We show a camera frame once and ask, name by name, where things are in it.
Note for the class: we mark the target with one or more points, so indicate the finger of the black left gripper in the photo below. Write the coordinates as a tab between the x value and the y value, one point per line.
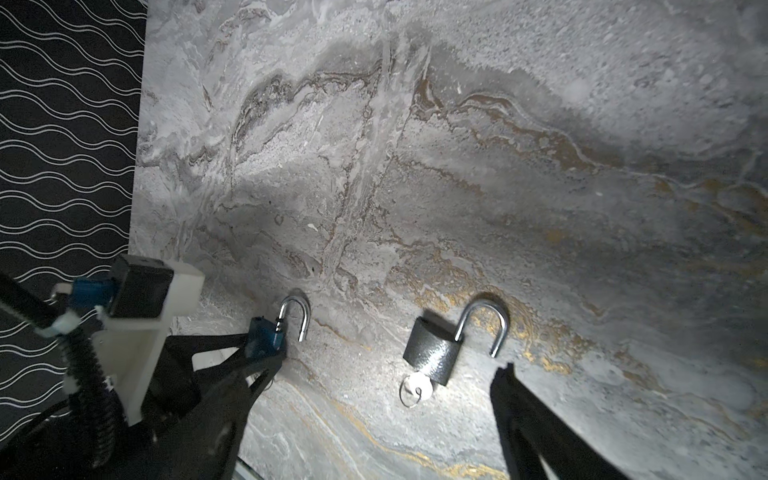
178	350
231	376

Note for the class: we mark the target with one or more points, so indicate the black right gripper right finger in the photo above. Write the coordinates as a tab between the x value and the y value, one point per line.
532	436

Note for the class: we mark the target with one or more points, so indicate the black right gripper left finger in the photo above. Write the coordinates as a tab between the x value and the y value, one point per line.
203	445

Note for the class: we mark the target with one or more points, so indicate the blue padlock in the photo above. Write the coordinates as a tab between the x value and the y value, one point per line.
267	338

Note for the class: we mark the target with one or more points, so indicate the silver key with ring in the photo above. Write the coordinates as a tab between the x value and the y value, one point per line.
414	389

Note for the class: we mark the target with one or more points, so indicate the black padlock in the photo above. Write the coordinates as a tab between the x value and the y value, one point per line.
434	345

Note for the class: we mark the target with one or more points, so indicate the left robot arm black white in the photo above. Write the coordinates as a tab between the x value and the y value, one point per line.
112	393

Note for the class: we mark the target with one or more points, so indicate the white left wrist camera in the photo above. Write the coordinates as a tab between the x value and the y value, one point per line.
136	303

